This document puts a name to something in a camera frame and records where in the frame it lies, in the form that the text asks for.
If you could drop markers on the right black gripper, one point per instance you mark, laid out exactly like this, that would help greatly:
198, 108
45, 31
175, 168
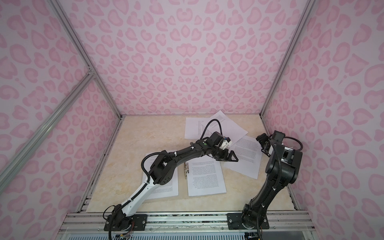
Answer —
262, 139

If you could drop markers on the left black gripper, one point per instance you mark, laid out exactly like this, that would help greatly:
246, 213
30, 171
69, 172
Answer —
225, 158

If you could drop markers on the text sheet back overlapping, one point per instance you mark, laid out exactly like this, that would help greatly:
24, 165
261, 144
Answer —
229, 128

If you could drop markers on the beige paper folder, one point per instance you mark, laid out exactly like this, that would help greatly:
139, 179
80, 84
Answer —
183, 199

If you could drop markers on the large text sheet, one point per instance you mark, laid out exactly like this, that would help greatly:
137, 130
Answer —
171, 189

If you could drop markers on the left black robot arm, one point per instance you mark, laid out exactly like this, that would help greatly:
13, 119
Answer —
159, 169

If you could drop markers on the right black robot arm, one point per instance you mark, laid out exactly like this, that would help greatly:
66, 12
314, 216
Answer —
285, 156

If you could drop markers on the right corner aluminium post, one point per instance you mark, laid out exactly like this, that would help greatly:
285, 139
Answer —
297, 34

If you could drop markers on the corner aluminium post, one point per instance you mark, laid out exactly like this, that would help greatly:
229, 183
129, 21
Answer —
297, 34
67, 26

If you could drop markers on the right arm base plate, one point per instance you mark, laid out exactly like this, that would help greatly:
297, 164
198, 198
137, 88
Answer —
235, 222

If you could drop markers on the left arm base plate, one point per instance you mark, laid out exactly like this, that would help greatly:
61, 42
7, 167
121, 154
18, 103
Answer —
136, 222

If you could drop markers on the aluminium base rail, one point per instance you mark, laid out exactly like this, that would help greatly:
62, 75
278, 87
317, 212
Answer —
284, 225

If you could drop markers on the diagonal aluminium frame bar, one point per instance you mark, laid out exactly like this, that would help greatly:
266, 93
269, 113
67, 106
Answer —
29, 148

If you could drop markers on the left corner aluminium post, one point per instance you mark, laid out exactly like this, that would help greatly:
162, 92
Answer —
67, 26

